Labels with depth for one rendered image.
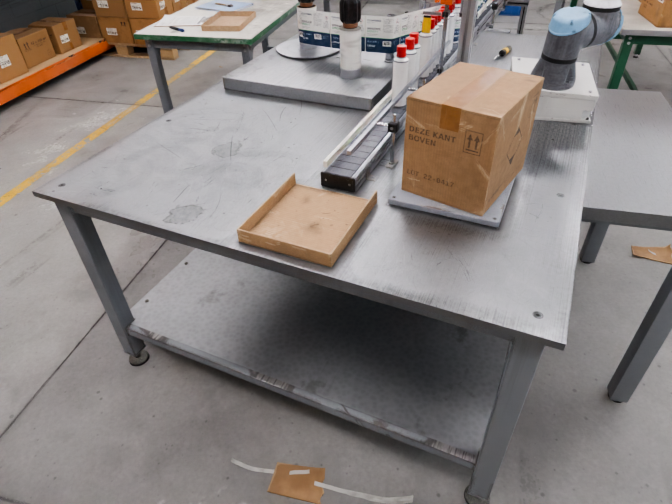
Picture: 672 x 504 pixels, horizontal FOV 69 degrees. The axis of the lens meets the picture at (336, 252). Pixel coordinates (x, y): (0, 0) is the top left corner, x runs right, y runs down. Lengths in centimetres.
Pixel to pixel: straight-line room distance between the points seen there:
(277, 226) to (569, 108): 113
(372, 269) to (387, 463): 83
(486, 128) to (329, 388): 95
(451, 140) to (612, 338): 135
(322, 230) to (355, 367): 62
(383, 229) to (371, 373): 61
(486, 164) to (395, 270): 34
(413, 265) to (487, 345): 74
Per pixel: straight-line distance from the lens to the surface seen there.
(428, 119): 126
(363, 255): 118
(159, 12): 554
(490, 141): 121
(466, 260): 119
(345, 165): 144
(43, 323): 256
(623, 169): 171
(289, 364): 174
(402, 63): 176
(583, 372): 217
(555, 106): 193
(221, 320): 193
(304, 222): 129
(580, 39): 189
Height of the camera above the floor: 158
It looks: 39 degrees down
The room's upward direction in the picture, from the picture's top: 2 degrees counter-clockwise
